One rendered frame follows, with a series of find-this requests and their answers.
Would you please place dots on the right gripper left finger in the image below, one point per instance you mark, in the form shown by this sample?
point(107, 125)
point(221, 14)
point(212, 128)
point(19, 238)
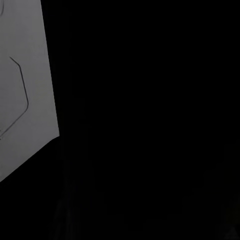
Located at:
point(30, 195)

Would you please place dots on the desk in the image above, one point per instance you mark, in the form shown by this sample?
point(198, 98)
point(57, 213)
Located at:
point(55, 230)

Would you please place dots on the monitor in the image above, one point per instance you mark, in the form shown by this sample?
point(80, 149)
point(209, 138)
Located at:
point(145, 96)

